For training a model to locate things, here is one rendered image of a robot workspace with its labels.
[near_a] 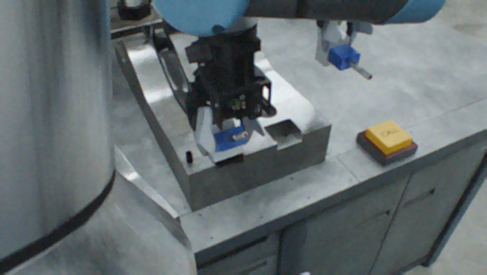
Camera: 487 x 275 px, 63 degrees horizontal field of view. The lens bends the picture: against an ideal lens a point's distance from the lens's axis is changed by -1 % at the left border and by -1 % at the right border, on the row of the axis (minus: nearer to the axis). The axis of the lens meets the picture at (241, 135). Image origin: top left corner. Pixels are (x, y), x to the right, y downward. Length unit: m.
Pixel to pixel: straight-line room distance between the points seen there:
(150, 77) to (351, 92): 0.44
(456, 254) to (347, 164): 1.05
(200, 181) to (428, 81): 0.62
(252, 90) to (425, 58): 0.70
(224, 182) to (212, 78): 0.21
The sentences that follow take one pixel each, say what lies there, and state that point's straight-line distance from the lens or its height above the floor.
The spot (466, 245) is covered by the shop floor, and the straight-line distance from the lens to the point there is 1.80.
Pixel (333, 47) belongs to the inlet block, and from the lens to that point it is 0.80.
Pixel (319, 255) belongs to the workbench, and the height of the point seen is 0.47.
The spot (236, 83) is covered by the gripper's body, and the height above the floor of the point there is 1.06.
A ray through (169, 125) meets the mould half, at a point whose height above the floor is 0.89.
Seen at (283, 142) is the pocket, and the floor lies 0.86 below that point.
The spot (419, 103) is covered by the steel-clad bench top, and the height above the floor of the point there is 0.80.
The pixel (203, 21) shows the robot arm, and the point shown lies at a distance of 0.31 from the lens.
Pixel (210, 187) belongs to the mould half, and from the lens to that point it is 0.64.
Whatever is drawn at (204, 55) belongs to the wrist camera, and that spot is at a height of 1.07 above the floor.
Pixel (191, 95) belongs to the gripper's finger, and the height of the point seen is 1.02.
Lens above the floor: 1.33
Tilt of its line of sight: 42 degrees down
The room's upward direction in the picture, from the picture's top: straight up
